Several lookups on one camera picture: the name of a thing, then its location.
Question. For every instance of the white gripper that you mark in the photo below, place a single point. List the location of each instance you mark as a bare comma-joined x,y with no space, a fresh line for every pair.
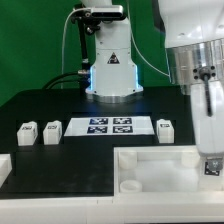
208,130

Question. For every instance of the white square table top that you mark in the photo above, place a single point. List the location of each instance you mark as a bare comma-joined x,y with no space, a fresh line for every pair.
156,170

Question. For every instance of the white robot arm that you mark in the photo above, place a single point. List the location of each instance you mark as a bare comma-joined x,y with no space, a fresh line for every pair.
194,45

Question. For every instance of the white sheet with tag markers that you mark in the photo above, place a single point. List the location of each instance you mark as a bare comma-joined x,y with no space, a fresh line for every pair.
109,126

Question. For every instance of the white left fence piece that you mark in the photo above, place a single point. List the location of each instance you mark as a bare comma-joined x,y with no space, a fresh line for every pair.
5,167

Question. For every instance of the black camera on mount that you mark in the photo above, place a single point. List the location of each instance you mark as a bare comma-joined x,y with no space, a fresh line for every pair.
107,13

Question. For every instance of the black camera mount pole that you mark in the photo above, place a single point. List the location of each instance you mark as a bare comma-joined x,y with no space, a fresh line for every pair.
87,25

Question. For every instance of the white front fence rail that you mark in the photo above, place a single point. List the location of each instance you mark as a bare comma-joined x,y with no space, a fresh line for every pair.
119,210

